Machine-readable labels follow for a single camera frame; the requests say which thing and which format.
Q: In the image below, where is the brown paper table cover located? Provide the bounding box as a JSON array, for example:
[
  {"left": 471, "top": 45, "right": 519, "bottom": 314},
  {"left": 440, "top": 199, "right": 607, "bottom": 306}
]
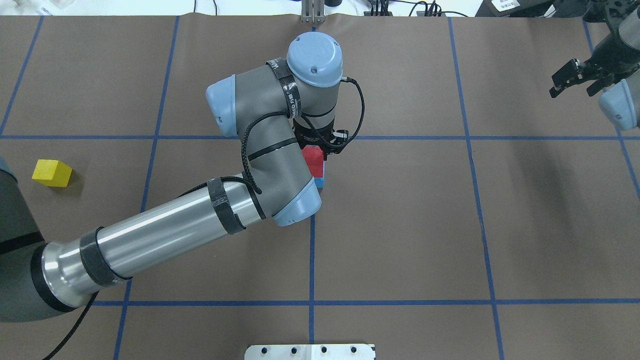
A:
[{"left": 1, "top": 13, "right": 639, "bottom": 360}]

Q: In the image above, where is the white camera stand post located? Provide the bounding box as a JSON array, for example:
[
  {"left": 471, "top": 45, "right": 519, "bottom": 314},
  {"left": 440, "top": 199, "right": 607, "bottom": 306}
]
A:
[{"left": 244, "top": 343, "right": 377, "bottom": 360}]

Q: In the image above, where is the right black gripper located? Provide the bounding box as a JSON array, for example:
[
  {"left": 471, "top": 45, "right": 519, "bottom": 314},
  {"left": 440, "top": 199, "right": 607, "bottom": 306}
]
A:
[{"left": 549, "top": 33, "right": 640, "bottom": 99}]

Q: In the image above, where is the blue block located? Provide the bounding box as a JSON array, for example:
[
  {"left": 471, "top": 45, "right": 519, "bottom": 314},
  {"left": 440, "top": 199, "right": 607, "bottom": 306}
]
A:
[{"left": 313, "top": 161, "right": 326, "bottom": 192}]

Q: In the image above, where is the black label printer box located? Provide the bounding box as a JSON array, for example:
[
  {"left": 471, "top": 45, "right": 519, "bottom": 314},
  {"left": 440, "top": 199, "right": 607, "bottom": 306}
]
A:
[{"left": 474, "top": 0, "right": 588, "bottom": 18}]

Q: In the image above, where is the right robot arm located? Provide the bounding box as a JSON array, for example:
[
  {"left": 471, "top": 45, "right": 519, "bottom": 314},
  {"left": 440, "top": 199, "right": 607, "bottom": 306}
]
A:
[{"left": 549, "top": 0, "right": 640, "bottom": 132}]

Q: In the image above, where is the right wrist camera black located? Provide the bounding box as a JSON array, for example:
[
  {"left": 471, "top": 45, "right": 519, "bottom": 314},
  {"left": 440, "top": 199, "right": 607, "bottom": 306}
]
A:
[{"left": 582, "top": 0, "right": 639, "bottom": 24}]

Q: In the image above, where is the yellow block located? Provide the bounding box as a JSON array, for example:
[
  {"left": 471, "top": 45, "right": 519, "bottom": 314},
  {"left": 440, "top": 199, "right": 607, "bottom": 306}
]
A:
[{"left": 31, "top": 159, "right": 73, "bottom": 188}]

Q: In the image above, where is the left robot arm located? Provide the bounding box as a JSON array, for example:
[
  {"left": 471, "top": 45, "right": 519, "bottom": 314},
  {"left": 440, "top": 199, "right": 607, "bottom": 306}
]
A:
[{"left": 1, "top": 30, "right": 350, "bottom": 322}]

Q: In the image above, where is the aluminium frame post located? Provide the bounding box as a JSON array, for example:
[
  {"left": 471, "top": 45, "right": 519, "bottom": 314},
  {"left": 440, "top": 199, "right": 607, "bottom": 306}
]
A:
[{"left": 299, "top": 0, "right": 326, "bottom": 26}]

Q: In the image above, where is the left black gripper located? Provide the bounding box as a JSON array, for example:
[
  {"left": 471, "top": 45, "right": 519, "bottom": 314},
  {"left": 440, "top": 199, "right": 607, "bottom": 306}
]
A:
[{"left": 293, "top": 117, "right": 335, "bottom": 162}]

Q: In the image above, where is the red block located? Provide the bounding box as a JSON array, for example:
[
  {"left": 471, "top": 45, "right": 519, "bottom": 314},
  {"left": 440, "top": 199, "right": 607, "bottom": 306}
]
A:
[{"left": 301, "top": 145, "right": 325, "bottom": 179}]

